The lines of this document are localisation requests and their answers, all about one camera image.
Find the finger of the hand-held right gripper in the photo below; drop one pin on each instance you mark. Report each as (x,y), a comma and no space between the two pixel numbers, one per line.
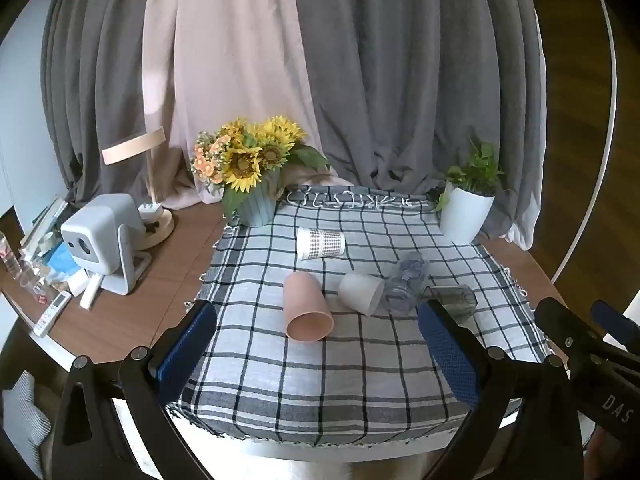
(562,325)
(617,325)

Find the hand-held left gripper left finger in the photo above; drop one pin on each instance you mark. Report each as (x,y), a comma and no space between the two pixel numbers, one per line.
(184,352)

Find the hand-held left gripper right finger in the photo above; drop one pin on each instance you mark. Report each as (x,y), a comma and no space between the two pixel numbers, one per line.
(450,355)

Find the pink cup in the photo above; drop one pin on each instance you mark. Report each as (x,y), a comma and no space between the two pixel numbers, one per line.
(306,307)

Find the dark grey glass cup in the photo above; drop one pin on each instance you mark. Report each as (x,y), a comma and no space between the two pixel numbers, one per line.
(455,301)

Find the white cup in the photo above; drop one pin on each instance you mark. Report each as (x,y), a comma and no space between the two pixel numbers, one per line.
(361,292)

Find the clear plastic cup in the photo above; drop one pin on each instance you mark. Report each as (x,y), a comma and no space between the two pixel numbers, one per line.
(34,282)

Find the patterned paper cup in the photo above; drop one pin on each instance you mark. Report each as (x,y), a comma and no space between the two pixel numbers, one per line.
(322,244)

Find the white stick-shaped device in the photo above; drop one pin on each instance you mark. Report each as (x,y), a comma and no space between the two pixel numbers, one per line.
(91,291)

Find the checkered tablecloth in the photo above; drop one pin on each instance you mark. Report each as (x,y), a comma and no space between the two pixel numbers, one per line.
(320,385)

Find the white remote control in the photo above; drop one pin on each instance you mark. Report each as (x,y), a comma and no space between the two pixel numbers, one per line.
(51,314)

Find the white projector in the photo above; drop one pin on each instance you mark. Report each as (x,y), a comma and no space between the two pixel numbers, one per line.
(102,235)

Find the white plant pot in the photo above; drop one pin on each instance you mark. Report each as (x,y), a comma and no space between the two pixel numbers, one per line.
(465,212)

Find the white plug adapter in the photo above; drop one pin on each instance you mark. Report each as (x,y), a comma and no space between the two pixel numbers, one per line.
(150,210)

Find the blue packet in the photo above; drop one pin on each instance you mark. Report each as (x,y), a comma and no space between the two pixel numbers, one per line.
(60,259)

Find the teal ribbed vase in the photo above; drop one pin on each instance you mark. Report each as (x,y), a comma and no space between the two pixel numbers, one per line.
(257,205)

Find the striped cushion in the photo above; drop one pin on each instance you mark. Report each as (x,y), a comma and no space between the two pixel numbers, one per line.
(22,415)

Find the green potted plant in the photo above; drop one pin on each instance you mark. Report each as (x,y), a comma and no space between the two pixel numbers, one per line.
(477,170)

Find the stack of books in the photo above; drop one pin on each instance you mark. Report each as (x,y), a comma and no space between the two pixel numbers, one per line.
(45,222)

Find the clear plastic bottle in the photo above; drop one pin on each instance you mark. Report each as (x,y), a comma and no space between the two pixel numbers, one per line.
(9,257)

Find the sunflower bouquet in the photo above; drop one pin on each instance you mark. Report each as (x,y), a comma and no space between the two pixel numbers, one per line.
(245,160)

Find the wooden desk lamp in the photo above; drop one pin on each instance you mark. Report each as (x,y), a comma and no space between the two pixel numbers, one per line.
(135,144)

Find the grey curtain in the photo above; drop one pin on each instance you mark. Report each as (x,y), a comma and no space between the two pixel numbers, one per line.
(95,85)
(420,70)

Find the pink curtain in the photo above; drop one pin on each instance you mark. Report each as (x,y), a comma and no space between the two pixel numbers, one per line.
(225,60)

